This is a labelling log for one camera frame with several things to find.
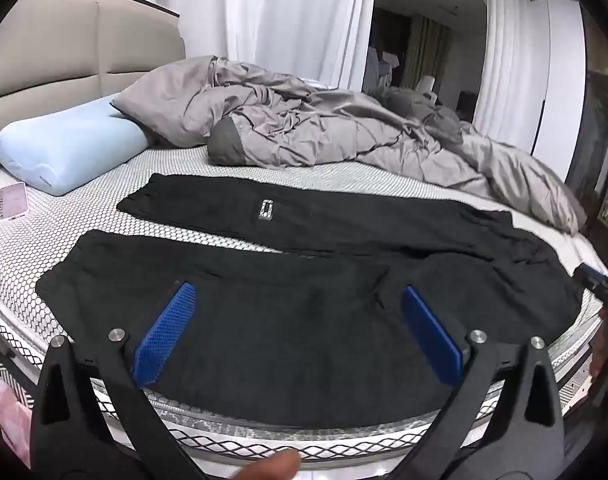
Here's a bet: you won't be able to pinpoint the white wardrobe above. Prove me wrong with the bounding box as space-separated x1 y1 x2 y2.
531 0 587 183

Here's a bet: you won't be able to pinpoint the beige padded headboard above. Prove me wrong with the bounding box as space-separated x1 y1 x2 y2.
0 0 187 106

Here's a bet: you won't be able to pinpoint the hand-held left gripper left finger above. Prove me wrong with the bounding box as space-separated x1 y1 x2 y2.
31 282 205 480

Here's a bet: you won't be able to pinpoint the grey duvet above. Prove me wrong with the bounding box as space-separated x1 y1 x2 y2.
111 55 589 235

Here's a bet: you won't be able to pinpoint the light blue pillow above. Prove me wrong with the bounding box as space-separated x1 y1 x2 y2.
0 94 157 197

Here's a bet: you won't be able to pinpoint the pink phone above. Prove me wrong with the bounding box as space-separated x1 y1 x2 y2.
0 182 29 222

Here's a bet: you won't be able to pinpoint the white honeycomb mattress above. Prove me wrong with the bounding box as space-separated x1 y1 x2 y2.
0 145 608 466

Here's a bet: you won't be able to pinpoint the black pants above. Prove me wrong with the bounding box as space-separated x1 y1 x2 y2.
35 172 585 428

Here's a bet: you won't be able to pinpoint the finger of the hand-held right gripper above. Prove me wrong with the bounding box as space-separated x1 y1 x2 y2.
573 264 608 293

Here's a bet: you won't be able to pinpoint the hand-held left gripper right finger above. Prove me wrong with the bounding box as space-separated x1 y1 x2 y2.
389 286 567 480

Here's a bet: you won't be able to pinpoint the dark glass cabinet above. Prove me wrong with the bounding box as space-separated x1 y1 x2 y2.
566 5 608 241

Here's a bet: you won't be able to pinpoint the person's left hand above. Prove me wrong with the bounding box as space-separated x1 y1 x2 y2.
231 449 302 480

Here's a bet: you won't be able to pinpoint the white curtain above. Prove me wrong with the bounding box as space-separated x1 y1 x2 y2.
176 0 379 92
471 0 552 133

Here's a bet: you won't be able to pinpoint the person's right hand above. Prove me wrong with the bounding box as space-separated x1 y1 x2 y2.
589 342 605 383

